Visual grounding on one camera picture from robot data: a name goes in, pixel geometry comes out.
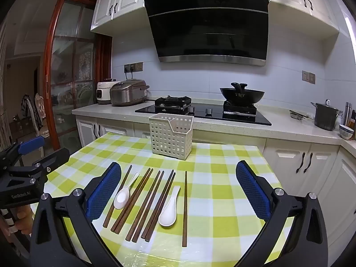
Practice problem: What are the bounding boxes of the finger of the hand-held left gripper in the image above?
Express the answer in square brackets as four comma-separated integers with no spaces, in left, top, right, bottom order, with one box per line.
[0,136,46,168]
[31,148,71,179]

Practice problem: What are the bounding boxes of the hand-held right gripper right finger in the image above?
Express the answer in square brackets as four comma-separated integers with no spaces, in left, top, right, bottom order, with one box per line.
[236,160,329,267]

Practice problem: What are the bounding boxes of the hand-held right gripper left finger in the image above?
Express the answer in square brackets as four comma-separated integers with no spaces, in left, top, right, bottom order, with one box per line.
[29,161,123,267]

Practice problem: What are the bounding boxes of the small white ceramic spoon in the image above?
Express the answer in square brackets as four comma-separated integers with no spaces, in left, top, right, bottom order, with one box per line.
[113,172,140,210]

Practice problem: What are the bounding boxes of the set of wooden chopsticks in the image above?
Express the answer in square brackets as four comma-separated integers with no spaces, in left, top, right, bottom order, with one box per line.
[103,165,188,247]

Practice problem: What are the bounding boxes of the large white ceramic spoon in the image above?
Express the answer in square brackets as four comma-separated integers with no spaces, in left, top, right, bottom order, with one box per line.
[158,186,181,227]

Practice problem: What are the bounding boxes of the cream plastic utensil basket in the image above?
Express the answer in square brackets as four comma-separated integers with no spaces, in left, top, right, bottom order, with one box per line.
[149,113,194,161]

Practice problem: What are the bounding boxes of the person's left hand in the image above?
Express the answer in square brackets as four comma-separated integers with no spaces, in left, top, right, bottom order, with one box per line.
[0,204,34,237]

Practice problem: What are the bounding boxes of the ornate dining chair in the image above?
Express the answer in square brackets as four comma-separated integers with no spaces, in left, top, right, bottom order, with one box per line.
[22,93,49,145]

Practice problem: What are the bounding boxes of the green checked tablecloth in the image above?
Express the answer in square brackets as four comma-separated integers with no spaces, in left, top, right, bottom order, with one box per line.
[29,132,295,267]

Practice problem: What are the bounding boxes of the white base cabinets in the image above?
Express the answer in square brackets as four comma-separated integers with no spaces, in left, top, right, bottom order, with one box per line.
[76,116,356,265]

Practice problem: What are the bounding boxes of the wooden framed glass door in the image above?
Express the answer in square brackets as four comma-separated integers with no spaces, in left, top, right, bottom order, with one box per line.
[42,0,113,151]

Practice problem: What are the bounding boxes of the white electric cooker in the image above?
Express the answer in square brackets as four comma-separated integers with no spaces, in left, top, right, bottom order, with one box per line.
[96,79,117,105]

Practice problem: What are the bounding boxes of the black burner grate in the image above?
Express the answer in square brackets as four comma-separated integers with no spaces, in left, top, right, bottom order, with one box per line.
[222,100,258,116]
[154,96,192,109]

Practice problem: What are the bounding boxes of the black glass cooktop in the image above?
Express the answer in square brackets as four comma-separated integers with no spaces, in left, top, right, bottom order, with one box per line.
[135,101,272,126]

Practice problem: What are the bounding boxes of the black wok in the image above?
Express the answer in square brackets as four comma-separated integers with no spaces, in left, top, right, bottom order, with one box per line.
[220,82,265,104]

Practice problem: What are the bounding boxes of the brown steel rice cooker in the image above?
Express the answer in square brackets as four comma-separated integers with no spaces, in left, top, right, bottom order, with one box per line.
[110,79,150,107]

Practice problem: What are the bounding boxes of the steel stockpot with lid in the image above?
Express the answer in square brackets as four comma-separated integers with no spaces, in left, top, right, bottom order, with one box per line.
[311,99,343,131]

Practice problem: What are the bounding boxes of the blue and white bowl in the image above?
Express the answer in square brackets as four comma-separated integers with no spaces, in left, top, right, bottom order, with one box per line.
[339,124,355,140]

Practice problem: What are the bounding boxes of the oil bottle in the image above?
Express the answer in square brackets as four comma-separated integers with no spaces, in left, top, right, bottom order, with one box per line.
[349,110,356,140]

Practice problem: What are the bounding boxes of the steel thermos bottle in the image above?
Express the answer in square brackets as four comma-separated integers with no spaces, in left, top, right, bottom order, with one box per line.
[344,102,352,127]

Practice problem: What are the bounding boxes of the black glass range hood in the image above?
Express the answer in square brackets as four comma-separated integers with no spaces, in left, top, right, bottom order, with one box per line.
[143,0,270,67]

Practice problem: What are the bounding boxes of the white upper cabinet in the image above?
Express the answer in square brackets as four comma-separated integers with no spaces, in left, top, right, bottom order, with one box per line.
[264,0,340,41]
[90,0,148,36]

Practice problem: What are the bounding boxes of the wall socket strip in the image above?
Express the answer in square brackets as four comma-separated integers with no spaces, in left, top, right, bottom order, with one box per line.
[124,62,144,73]

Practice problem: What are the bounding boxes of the wall switch plate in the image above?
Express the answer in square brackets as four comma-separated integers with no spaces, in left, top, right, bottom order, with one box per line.
[302,70,316,85]

